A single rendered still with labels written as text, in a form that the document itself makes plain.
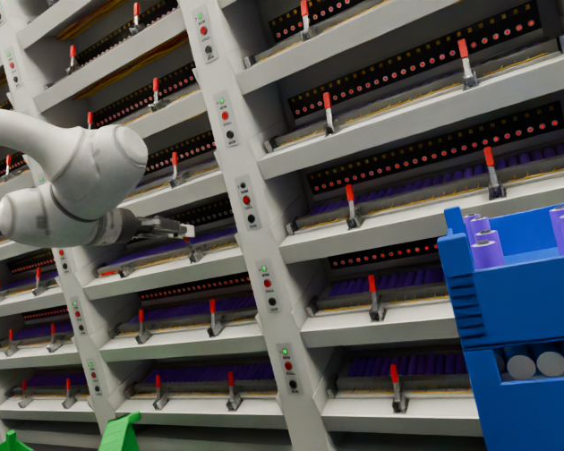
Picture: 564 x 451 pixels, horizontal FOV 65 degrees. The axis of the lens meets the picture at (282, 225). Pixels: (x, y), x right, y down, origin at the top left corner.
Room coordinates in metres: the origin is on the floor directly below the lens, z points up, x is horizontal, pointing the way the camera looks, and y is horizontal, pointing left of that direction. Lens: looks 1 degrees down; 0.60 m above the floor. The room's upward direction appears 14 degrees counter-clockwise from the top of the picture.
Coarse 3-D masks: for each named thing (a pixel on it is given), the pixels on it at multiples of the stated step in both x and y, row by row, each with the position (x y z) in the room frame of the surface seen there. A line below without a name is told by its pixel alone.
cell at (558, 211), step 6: (552, 210) 0.41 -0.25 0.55; (558, 210) 0.40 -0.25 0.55; (552, 216) 0.41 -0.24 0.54; (558, 216) 0.40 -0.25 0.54; (552, 222) 0.41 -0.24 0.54; (558, 222) 0.41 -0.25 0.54; (558, 228) 0.41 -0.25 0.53; (558, 234) 0.41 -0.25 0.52; (558, 240) 0.41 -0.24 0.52; (558, 246) 0.41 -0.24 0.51
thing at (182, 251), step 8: (208, 240) 1.17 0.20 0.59; (216, 240) 1.14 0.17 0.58; (224, 240) 1.13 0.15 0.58; (232, 240) 1.12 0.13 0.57; (176, 248) 1.22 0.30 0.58; (184, 248) 1.19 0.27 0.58; (208, 248) 1.16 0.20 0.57; (216, 248) 1.13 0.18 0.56; (152, 256) 1.24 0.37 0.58; (160, 256) 1.23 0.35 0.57; (168, 256) 1.22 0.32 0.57; (176, 256) 1.19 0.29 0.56; (120, 264) 1.31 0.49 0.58; (136, 264) 1.28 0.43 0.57; (144, 264) 1.25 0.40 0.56; (104, 272) 1.35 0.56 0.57
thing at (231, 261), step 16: (208, 224) 1.28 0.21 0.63; (224, 224) 1.26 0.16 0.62; (144, 240) 1.42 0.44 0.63; (160, 240) 1.38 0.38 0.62; (112, 256) 1.44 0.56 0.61; (208, 256) 1.12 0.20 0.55; (224, 256) 1.06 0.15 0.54; (240, 256) 1.03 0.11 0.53; (80, 272) 1.33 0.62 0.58; (96, 272) 1.36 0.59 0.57; (144, 272) 1.21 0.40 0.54; (160, 272) 1.16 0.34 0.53; (176, 272) 1.14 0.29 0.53; (192, 272) 1.11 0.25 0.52; (208, 272) 1.09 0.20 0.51; (224, 272) 1.07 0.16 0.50; (240, 272) 1.05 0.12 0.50; (96, 288) 1.30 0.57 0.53; (112, 288) 1.27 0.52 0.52; (128, 288) 1.24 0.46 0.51; (144, 288) 1.21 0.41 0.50
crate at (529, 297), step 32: (448, 224) 0.57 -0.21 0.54; (512, 224) 0.56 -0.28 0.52; (544, 224) 0.54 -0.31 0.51; (448, 256) 0.31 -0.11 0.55; (512, 256) 0.55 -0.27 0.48; (544, 256) 0.51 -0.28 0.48; (448, 288) 0.31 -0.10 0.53; (480, 288) 0.30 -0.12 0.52; (512, 288) 0.29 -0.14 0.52; (544, 288) 0.29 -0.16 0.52; (480, 320) 0.30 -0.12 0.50; (512, 320) 0.30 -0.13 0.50; (544, 320) 0.29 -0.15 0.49
